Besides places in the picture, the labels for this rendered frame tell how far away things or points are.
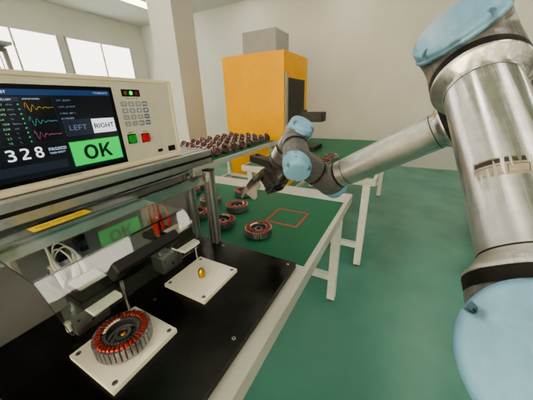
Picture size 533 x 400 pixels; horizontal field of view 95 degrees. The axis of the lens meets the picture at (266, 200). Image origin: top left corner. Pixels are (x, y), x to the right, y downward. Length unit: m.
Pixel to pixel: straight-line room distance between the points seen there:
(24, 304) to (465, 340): 0.82
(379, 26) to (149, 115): 5.20
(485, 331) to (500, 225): 0.10
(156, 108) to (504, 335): 0.75
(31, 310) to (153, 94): 0.60
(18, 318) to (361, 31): 5.65
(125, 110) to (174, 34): 3.95
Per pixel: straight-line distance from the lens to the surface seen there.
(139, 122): 0.73
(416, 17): 5.65
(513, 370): 0.26
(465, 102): 0.41
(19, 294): 0.82
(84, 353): 0.71
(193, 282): 0.78
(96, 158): 0.67
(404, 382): 1.60
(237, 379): 0.61
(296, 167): 0.64
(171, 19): 4.67
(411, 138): 0.62
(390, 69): 5.54
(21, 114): 0.62
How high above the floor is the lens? 1.26
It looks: 22 degrees down
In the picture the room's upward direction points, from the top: 2 degrees counter-clockwise
